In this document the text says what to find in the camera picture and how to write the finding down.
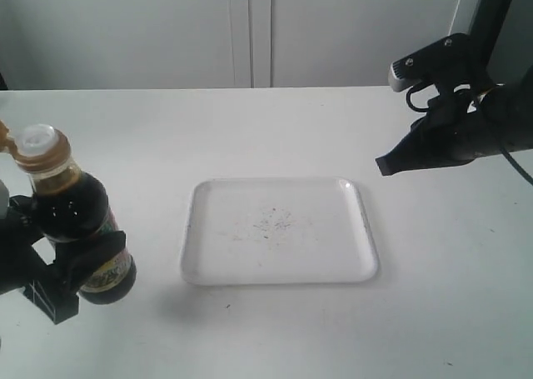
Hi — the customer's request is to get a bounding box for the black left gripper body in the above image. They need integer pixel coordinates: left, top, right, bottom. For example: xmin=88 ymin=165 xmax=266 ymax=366
xmin=1 ymin=207 xmax=79 ymax=325

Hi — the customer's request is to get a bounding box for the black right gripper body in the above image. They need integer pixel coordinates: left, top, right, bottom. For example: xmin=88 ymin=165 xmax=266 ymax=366
xmin=424 ymin=69 xmax=532 ymax=167

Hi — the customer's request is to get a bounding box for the dark soy sauce bottle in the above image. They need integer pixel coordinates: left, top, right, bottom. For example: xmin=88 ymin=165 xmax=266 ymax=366
xmin=1 ymin=124 xmax=137 ymax=305

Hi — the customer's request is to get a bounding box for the white plastic tray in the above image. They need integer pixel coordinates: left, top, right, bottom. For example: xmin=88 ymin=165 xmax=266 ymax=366
xmin=179 ymin=177 xmax=379 ymax=287

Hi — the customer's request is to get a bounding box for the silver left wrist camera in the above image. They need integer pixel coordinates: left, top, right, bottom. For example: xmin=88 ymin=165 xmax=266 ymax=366
xmin=0 ymin=181 xmax=10 ymax=219

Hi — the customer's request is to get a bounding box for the black thin right cable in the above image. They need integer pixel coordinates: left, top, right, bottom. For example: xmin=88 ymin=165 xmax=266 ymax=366
xmin=406 ymin=82 xmax=533 ymax=187

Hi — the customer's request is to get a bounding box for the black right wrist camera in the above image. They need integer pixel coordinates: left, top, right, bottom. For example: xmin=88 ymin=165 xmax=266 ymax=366
xmin=388 ymin=32 xmax=494 ymax=92

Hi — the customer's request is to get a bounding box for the dark vertical post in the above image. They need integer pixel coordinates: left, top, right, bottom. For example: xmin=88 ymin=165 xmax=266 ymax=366
xmin=469 ymin=0 xmax=521 ymax=82

